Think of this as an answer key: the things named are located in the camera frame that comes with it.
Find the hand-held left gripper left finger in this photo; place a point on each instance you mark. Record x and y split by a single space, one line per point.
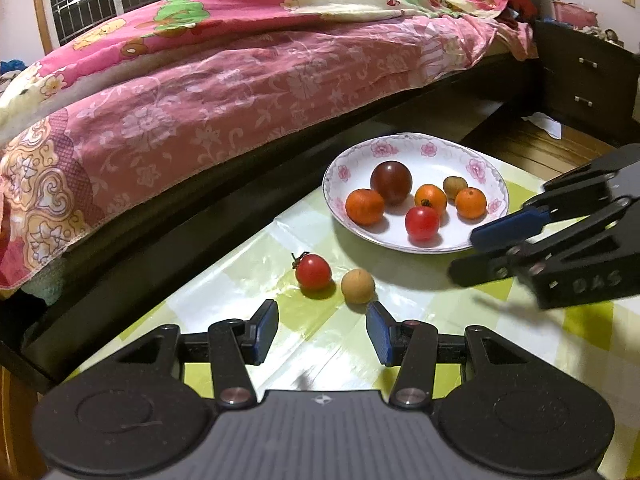
262 332

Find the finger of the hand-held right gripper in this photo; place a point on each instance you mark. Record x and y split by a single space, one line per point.
510 227
500 262

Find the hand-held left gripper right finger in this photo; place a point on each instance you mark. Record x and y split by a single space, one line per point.
379 334

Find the small orange mandarin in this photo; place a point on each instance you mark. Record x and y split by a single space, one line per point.
470 203
431 199

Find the tan longan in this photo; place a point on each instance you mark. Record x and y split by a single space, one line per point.
454 186
358 286

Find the small red cherry tomato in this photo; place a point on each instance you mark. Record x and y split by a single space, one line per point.
313 271

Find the large dark purple tomato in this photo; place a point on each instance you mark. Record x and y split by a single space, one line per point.
391 181

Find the large orange mandarin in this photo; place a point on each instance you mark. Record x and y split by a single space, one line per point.
365 206

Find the white floral rim plate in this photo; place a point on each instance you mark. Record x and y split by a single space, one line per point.
345 170

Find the white crumpled paper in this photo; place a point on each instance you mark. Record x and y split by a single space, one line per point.
545 124

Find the bed with pink quilt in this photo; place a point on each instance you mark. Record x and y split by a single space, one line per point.
200 225

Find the dark wooden nightstand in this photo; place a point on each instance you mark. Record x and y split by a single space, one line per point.
585 80

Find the red cloth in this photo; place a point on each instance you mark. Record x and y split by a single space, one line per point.
520 7

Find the pink basket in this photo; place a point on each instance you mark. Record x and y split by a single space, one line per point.
575 12

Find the pink floral bed sheet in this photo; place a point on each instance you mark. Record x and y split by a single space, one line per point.
225 105

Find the pink and cream printed quilt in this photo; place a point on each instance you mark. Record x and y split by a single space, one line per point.
210 10

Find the blue cloth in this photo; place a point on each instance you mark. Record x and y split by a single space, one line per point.
11 67

